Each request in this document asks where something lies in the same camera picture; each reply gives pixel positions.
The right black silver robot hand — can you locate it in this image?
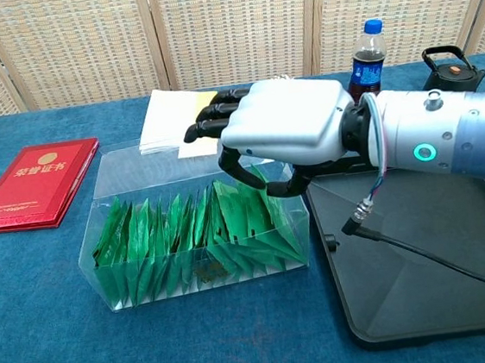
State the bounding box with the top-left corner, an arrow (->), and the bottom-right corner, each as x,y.
178,68 -> 377,208

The green foil tea bag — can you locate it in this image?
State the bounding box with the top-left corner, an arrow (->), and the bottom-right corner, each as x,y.
236,174 -> 296,273
156,192 -> 194,297
247,160 -> 309,267
85,195 -> 133,306
118,197 -> 161,307
211,175 -> 274,280

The clear plastic box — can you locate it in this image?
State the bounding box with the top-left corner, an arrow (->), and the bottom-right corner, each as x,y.
67,129 -> 318,316

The black plastic tray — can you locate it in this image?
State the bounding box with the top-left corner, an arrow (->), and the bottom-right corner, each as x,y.
300,138 -> 485,354

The cola bottle with blue cap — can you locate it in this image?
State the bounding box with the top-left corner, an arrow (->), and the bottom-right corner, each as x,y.
340,17 -> 392,106

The yellow and white folder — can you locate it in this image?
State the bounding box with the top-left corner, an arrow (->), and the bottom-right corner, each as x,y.
171,88 -> 226,160

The black teapot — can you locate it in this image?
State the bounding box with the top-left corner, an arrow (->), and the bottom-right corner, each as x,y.
418,41 -> 485,97

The red certificate book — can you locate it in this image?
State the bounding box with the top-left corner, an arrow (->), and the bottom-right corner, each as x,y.
0,137 -> 108,235

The blue tablecloth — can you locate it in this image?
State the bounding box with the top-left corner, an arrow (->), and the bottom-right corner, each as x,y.
0,51 -> 485,363

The black hand cable with connector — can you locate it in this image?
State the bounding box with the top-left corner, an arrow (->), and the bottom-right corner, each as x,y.
327,80 -> 485,312

